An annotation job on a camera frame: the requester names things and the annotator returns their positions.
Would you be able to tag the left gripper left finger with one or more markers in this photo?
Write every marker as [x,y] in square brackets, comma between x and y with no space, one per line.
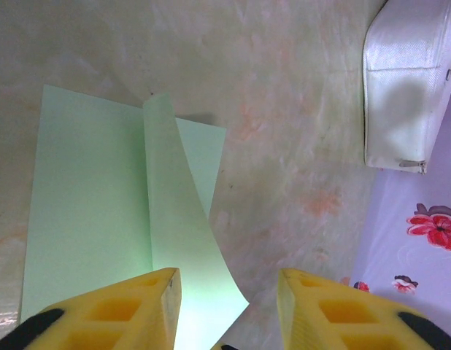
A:
[163,310]

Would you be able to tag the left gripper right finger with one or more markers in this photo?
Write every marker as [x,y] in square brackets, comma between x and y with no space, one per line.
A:
[295,310]

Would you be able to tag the light green paper sheet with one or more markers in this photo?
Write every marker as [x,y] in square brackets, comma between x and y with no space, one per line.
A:
[94,200]

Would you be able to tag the white zippered case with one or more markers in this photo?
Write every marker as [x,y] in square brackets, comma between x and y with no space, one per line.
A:
[404,91]

